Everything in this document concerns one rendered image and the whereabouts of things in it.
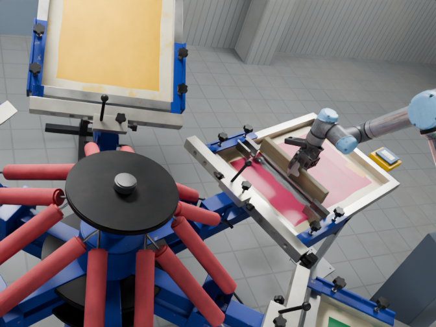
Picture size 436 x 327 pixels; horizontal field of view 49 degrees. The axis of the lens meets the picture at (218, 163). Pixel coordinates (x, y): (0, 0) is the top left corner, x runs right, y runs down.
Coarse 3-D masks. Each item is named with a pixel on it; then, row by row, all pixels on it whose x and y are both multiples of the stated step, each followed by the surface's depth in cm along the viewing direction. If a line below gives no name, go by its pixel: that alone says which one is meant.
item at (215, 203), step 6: (222, 192) 185; (210, 198) 180; (216, 198) 181; (222, 198) 182; (228, 198) 183; (204, 204) 177; (210, 204) 178; (216, 204) 179; (222, 204) 180; (228, 204) 181; (234, 204) 185; (210, 210) 176; (216, 210) 177; (222, 210) 181
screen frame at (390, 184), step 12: (300, 120) 249; (312, 120) 255; (264, 132) 232; (276, 132) 236; (360, 156) 241; (228, 168) 204; (372, 168) 237; (384, 180) 235; (252, 192) 197; (372, 192) 221; (384, 192) 224; (360, 204) 212; (276, 216) 191; (348, 216) 205
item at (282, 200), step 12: (348, 168) 237; (360, 180) 232; (264, 192) 205; (276, 192) 208; (288, 192) 210; (336, 192) 220; (348, 192) 222; (276, 204) 202; (288, 204) 204; (300, 204) 206; (324, 204) 211; (288, 216) 199; (300, 216) 201
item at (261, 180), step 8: (304, 136) 246; (280, 144) 235; (328, 152) 241; (336, 152) 243; (240, 160) 217; (256, 160) 220; (240, 168) 212; (248, 168) 214; (256, 168) 216; (248, 176) 210; (256, 176) 211; (264, 176) 213; (272, 176) 215; (256, 184) 208; (264, 184) 209; (272, 184) 211
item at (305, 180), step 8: (264, 144) 218; (272, 144) 215; (264, 152) 220; (272, 152) 216; (280, 152) 213; (272, 160) 217; (280, 160) 214; (288, 160) 211; (296, 176) 210; (304, 176) 206; (312, 176) 206; (304, 184) 208; (312, 184) 204; (320, 184) 204; (312, 192) 206; (320, 192) 202; (328, 192) 202; (320, 200) 204
